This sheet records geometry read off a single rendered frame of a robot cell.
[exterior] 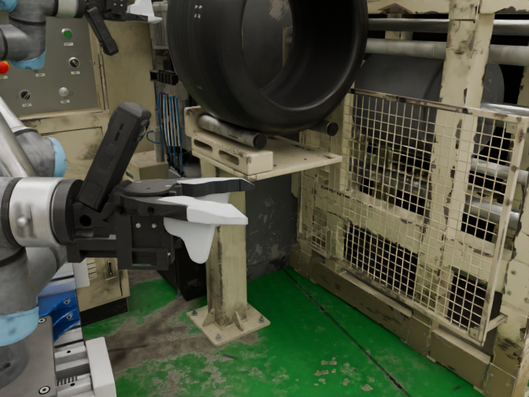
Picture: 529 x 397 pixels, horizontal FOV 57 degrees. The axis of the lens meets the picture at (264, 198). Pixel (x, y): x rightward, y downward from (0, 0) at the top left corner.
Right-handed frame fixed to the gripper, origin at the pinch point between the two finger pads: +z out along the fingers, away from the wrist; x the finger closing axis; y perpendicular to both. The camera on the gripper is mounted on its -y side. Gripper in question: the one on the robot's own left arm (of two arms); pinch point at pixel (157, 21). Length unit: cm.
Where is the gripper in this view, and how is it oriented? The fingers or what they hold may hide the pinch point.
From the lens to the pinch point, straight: 133.2
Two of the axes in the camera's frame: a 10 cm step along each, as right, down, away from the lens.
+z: 8.2, -0.9, 5.7
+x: -5.7, -2.9, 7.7
